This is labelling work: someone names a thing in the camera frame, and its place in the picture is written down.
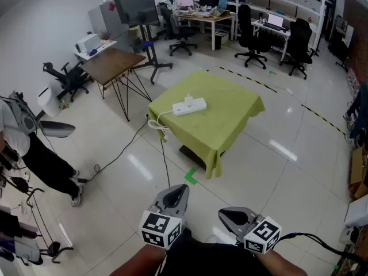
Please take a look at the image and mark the white desk with laptop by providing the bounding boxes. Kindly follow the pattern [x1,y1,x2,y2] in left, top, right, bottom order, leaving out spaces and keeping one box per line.
[251,18,293,66]

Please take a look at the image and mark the green tablecloth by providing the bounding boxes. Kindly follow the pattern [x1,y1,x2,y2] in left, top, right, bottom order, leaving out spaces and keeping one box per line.
[148,69,266,180]

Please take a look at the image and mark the yellow black hazard tape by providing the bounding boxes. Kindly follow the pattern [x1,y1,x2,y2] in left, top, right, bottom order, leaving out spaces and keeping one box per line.
[301,104,347,137]

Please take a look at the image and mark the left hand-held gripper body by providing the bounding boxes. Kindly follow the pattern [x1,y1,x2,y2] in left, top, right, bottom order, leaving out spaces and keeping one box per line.
[139,183,190,251]

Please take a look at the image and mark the grey metal cabinet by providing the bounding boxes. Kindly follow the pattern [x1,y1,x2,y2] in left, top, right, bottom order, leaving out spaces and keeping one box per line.
[87,1,132,44]

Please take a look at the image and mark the white power strip cord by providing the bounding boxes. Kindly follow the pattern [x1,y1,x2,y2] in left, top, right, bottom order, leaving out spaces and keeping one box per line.
[147,110,175,143]

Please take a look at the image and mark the person's left forearm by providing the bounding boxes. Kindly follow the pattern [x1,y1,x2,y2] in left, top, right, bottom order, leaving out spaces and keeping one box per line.
[109,243,167,276]

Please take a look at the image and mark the white waste bin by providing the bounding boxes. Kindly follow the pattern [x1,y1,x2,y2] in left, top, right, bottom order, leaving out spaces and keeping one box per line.
[37,86,62,118]

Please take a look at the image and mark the toppled black office chair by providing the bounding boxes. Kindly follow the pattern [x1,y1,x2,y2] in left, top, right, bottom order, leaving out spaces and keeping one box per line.
[42,62,94,102]

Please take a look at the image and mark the white printer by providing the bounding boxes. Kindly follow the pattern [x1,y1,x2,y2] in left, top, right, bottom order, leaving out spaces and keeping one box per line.
[75,33,102,53]

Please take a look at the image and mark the person's right forearm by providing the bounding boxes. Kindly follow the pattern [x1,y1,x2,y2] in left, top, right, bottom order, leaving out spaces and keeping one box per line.
[254,250,308,276]

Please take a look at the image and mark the black cable with power adapter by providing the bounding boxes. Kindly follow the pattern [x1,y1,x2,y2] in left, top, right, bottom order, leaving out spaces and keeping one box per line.
[77,113,150,183]

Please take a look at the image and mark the low white cabinet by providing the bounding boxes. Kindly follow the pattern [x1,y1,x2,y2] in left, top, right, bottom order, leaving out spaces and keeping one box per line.
[73,39,118,62]

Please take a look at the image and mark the white board on stand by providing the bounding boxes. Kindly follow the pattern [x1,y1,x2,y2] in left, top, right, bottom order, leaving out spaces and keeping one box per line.
[335,16,355,73]

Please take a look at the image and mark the open laptop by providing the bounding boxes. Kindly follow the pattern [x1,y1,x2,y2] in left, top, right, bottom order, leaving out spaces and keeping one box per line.
[263,12,285,30]

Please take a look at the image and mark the white power strip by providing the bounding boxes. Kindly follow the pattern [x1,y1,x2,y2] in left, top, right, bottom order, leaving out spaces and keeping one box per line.
[171,97,208,117]

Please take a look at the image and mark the small black office chair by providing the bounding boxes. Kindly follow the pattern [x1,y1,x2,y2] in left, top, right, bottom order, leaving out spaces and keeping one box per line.
[168,14,198,58]

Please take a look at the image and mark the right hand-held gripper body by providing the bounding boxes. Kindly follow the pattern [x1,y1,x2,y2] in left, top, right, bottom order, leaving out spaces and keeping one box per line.
[217,206,282,254]

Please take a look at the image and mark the cardboard box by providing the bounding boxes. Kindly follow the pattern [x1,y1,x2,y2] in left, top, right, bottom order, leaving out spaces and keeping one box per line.
[348,147,368,201]

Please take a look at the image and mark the black display on rolling stand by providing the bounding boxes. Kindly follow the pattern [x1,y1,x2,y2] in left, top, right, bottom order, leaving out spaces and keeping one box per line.
[111,0,174,85]

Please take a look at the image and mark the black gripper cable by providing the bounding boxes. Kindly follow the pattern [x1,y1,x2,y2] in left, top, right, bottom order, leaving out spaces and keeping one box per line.
[277,232,368,269]

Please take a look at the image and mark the white box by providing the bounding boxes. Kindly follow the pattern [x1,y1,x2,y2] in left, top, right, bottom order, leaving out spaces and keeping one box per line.
[344,194,368,228]

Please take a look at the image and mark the person's black clothing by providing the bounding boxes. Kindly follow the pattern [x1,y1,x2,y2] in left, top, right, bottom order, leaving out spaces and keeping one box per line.
[165,227,288,276]

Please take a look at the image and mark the white shelving frame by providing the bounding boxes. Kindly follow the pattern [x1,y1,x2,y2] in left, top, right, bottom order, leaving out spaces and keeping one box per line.
[235,0,327,50]

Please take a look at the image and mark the wooden table with black legs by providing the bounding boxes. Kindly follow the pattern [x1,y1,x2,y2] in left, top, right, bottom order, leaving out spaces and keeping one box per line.
[81,47,153,122]

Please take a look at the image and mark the black high-back office chair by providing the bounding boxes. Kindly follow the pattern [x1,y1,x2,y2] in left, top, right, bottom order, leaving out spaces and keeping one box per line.
[280,18,320,81]
[234,3,273,70]

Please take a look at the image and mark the black metal rack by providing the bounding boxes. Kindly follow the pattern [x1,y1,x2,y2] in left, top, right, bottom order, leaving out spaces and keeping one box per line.
[0,165,75,267]

